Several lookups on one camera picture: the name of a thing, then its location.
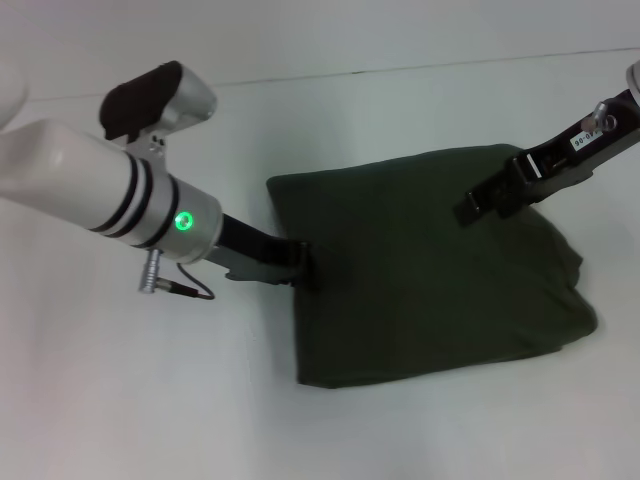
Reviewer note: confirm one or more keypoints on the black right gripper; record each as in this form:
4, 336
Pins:
585, 145

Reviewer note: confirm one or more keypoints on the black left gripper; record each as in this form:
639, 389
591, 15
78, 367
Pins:
255, 252

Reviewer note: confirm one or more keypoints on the dark green FREE T-shirt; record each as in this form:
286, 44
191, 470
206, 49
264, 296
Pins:
425, 275

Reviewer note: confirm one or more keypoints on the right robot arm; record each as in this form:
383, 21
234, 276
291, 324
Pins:
634, 80

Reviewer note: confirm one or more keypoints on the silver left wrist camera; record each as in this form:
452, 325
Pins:
155, 105

